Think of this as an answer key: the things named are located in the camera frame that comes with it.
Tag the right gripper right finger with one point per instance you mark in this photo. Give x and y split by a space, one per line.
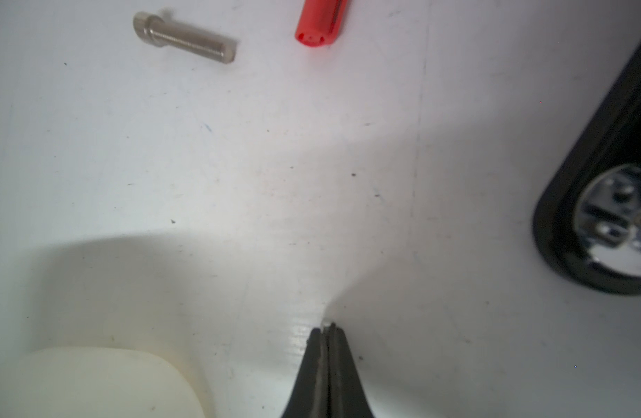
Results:
347 398

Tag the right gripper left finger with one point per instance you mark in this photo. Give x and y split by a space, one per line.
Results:
310 392

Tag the white plastic storage tray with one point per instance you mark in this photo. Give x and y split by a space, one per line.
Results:
95 382

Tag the silver screw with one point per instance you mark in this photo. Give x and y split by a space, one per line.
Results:
155 31

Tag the black stapler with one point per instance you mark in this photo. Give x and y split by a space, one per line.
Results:
587 223

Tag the red capped marker pen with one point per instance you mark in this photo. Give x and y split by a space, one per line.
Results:
320 22

